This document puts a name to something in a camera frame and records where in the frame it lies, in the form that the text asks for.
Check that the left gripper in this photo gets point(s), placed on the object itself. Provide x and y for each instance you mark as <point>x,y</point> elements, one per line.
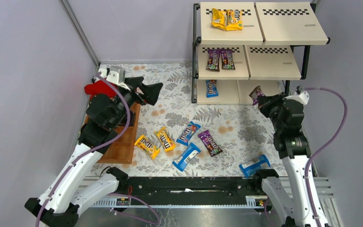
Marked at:
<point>136,92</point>

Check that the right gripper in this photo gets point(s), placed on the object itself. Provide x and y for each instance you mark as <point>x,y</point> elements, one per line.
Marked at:
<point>265,104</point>

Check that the purple candy bag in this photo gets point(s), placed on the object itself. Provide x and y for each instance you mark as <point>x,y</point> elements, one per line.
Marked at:
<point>255,94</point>
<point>210,143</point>

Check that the blue M&M candy bag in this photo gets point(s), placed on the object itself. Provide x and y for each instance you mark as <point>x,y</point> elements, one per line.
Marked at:
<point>187,133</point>

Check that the blue white candy bag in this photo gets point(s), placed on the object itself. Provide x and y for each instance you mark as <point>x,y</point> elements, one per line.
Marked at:
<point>184,159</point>

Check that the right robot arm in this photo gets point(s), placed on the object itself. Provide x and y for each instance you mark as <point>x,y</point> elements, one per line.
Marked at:
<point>301,207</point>

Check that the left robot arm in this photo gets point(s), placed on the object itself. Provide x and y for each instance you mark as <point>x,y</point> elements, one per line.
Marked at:
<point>62,203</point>

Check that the yellow candy bag on mat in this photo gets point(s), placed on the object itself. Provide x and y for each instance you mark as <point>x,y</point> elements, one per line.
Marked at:
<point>147,146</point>

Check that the brown candy bag right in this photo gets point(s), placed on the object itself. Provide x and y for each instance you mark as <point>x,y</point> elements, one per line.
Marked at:
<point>227,60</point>

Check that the brown candy bag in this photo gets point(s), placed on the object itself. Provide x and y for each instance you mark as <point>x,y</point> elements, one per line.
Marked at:
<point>227,60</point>
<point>213,60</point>

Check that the blue candy bag on shelf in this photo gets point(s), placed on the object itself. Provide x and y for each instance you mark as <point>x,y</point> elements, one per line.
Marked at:
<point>211,89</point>

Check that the yellow candy bag upright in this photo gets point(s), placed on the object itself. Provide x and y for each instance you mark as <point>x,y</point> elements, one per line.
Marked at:
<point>164,137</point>

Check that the three-tier shelf rack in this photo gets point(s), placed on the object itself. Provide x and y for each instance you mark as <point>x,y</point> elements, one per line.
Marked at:
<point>273,46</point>

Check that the brown candy bag left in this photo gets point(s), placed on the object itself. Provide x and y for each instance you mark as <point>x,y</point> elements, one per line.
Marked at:
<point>213,60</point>

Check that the yellow candy bag right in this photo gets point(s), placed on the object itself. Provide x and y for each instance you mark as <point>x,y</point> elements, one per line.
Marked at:
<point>234,20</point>

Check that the yellow candy bag left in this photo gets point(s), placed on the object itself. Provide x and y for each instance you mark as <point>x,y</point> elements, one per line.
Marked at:
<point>219,19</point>

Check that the red cloth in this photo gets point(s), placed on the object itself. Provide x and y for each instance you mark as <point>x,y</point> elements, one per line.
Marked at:
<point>99,87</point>

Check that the floral table mat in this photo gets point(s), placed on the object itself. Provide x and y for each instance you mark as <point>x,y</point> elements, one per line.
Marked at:
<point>240,130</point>

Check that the wooden compartment tray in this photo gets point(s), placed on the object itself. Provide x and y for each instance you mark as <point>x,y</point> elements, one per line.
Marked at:
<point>122,150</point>

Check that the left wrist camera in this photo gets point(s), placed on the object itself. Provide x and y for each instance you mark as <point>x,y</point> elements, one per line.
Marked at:
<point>113,74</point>

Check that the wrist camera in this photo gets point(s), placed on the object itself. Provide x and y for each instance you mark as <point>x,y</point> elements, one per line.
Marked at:
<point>113,74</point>
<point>300,95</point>

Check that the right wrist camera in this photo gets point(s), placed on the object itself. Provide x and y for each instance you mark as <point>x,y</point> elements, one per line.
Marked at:
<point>300,95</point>

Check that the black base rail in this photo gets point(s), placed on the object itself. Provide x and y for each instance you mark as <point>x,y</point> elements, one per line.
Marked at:
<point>187,191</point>

